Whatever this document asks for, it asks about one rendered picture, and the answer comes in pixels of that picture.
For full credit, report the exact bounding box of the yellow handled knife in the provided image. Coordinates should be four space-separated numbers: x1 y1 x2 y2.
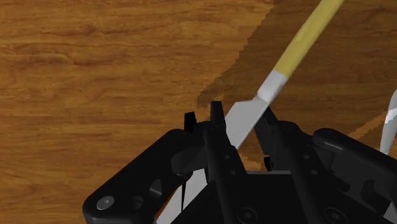
155 0 345 224

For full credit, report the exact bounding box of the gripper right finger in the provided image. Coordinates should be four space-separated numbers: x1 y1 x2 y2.
254 106 397 224

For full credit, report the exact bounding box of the white curved object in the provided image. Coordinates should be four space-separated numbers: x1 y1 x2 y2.
379 89 397 156

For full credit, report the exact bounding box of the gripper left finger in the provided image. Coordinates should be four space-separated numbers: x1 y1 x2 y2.
82 101 248 224

